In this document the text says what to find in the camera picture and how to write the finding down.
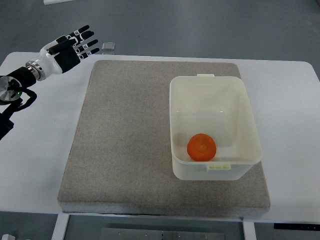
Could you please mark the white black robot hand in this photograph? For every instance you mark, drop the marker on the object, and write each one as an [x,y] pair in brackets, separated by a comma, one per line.
[67,51]

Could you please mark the orange fruit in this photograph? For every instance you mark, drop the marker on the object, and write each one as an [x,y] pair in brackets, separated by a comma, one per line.
[201,148]

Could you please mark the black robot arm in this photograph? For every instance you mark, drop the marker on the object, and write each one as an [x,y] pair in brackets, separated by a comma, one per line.
[15,92]

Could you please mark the cream plastic box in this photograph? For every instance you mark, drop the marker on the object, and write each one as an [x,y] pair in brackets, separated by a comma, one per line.
[217,106]

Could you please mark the small clear floor square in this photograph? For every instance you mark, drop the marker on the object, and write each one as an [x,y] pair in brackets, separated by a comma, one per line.
[108,46]

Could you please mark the white object top edge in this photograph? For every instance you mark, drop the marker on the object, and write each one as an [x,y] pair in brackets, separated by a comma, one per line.
[50,2]

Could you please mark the grey foam mat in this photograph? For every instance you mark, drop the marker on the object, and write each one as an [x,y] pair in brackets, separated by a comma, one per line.
[120,161]

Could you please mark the white table leg left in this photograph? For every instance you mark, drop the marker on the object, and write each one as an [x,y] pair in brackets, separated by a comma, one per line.
[60,227]

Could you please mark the white table leg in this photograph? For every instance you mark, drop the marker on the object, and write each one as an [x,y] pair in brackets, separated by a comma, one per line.
[249,230]
[60,227]

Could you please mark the small white block bottom-left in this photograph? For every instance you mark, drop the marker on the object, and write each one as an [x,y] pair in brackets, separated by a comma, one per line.
[8,237]

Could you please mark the white table leg right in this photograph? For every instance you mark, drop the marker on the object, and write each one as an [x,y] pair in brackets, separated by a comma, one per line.
[249,230]

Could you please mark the black table control panel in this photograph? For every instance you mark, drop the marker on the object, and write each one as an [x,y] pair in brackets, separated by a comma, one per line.
[297,226]

